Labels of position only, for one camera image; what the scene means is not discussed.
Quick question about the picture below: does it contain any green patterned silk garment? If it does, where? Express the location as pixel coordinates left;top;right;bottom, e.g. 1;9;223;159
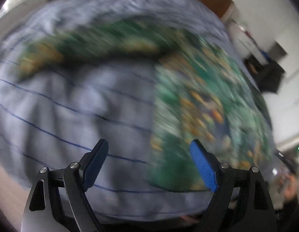
18;16;273;192

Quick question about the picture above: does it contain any blue checked bed sheet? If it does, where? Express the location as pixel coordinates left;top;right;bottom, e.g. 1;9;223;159
0;0;244;221

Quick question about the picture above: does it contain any black jacket on chair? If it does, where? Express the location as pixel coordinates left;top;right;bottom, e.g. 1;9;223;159
244;58;285;94

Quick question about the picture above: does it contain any white desk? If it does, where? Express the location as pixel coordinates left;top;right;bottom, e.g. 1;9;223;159
227;20;268;66

